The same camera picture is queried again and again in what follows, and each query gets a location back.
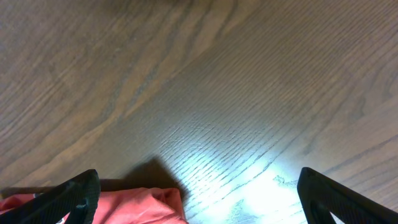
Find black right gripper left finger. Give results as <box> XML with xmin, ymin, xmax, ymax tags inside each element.
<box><xmin>1</xmin><ymin>169</ymin><xmax>101</xmax><ymax>224</ymax></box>

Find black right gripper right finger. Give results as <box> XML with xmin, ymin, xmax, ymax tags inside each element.
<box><xmin>297</xmin><ymin>167</ymin><xmax>397</xmax><ymax>224</ymax></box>

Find red soccer t-shirt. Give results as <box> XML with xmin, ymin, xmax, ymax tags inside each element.
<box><xmin>1</xmin><ymin>188</ymin><xmax>185</xmax><ymax>224</ymax></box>

